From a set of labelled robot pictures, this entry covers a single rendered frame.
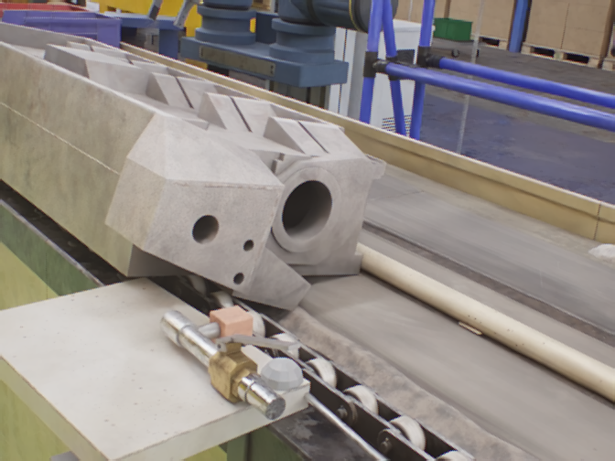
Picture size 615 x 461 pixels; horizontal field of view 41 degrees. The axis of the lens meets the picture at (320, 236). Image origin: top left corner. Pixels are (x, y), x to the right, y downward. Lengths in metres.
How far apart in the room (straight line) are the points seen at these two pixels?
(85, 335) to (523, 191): 0.94
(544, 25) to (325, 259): 10.48
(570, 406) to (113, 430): 0.49
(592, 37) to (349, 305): 10.12
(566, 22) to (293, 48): 8.51
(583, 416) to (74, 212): 0.66
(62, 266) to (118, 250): 0.19
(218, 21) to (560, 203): 2.07
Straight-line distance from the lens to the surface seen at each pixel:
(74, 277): 1.13
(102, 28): 2.80
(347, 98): 3.38
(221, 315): 0.85
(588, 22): 11.13
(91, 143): 1.07
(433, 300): 1.09
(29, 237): 1.27
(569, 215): 1.52
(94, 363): 0.82
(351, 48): 3.35
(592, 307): 1.21
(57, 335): 0.88
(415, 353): 0.98
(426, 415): 0.88
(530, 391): 0.95
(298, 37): 3.00
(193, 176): 0.87
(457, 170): 1.67
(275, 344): 0.68
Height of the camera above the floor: 1.20
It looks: 20 degrees down
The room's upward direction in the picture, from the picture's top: 6 degrees clockwise
